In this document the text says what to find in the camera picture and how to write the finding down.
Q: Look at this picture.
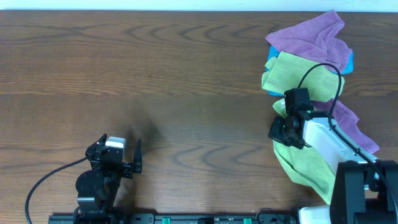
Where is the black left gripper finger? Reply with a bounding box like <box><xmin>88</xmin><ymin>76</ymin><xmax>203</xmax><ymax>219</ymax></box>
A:
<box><xmin>85</xmin><ymin>133</ymin><xmax>108</xmax><ymax>157</ymax></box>
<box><xmin>133</xmin><ymin>139</ymin><xmax>142</xmax><ymax>174</ymax></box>

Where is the green microfiber cloth with tag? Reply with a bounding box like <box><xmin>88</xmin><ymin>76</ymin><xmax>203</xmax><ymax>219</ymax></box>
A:
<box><xmin>272</xmin><ymin>98</ymin><xmax>340</xmax><ymax>205</ymax></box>

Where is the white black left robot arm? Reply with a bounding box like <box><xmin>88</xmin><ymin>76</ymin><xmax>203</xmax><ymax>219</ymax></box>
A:
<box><xmin>72</xmin><ymin>134</ymin><xmax>142</xmax><ymax>223</ymax></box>

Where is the lower purple microfiber cloth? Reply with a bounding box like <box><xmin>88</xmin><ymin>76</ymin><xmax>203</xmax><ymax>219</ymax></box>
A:
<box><xmin>310</xmin><ymin>98</ymin><xmax>380</xmax><ymax>155</ymax></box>

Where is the purple microfiber cloth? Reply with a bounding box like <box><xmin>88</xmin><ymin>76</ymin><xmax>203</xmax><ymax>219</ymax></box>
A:
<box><xmin>310</xmin><ymin>98</ymin><xmax>380</xmax><ymax>155</ymax></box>
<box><xmin>266</xmin><ymin>11</ymin><xmax>353</xmax><ymax>73</ymax></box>

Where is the crumpled green microfiber cloth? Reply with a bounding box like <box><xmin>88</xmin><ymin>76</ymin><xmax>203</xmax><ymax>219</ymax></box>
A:
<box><xmin>261</xmin><ymin>52</ymin><xmax>345</xmax><ymax>102</ymax></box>

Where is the blue microfiber cloth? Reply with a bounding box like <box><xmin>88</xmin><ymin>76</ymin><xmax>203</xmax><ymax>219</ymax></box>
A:
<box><xmin>267</xmin><ymin>45</ymin><xmax>354</xmax><ymax>96</ymax></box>

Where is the upper purple microfiber cloth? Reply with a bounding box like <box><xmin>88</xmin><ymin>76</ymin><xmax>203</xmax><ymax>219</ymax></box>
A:
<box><xmin>266</xmin><ymin>11</ymin><xmax>353</xmax><ymax>73</ymax></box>

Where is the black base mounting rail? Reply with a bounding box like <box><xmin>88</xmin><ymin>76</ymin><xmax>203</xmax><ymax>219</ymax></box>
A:
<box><xmin>48</xmin><ymin>212</ymin><xmax>300</xmax><ymax>224</ymax></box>

